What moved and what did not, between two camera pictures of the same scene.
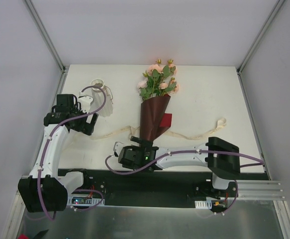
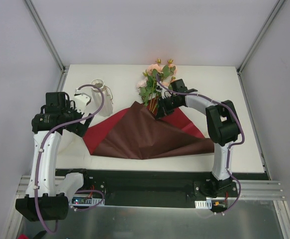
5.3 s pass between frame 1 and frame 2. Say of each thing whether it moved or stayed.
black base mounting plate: stayed
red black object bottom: stayed
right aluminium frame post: stayed
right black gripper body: moved
